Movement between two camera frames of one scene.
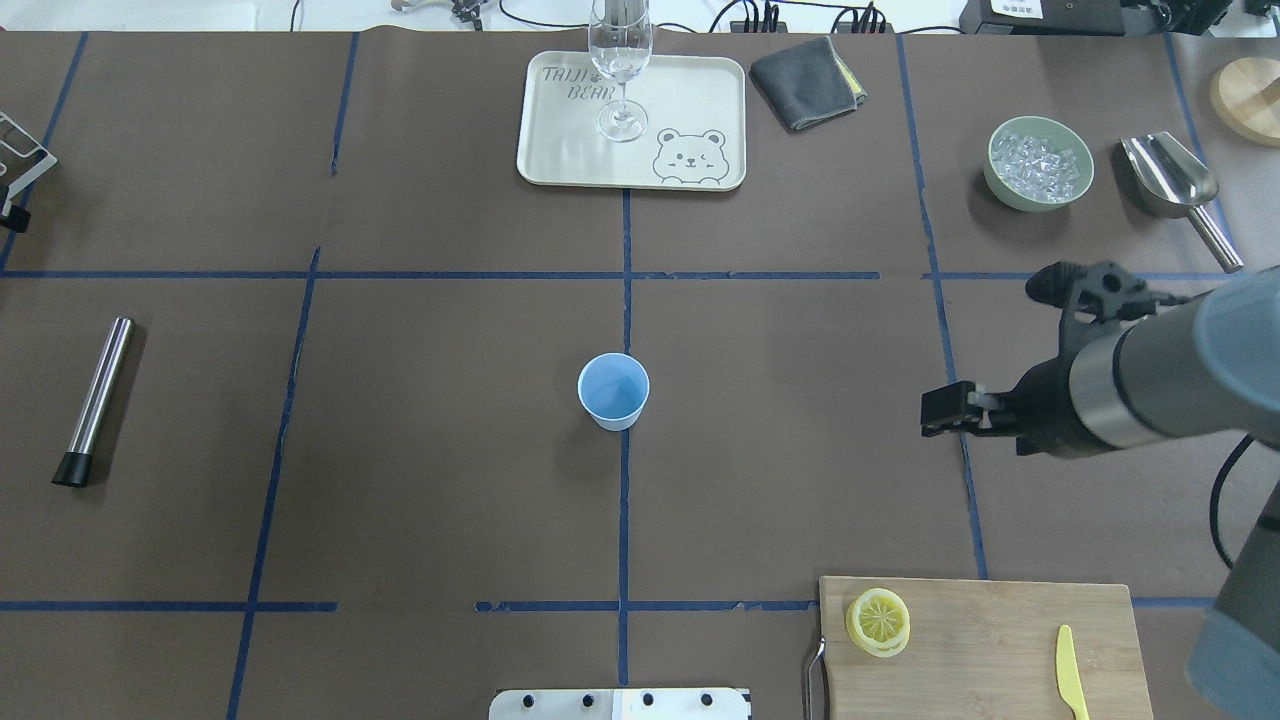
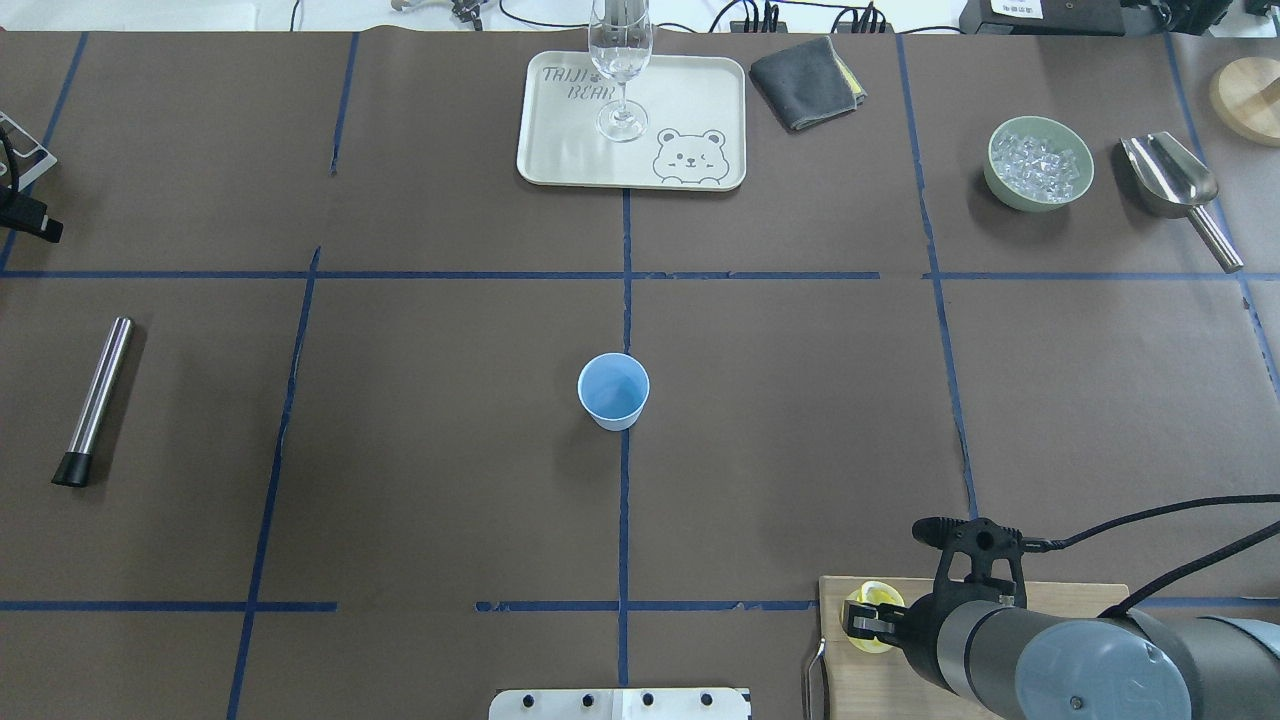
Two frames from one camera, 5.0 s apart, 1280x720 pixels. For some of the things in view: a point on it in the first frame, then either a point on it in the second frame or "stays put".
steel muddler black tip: [74, 468] stays put
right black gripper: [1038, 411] → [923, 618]
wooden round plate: [1245, 93] stays put
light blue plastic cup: [613, 389] stays put
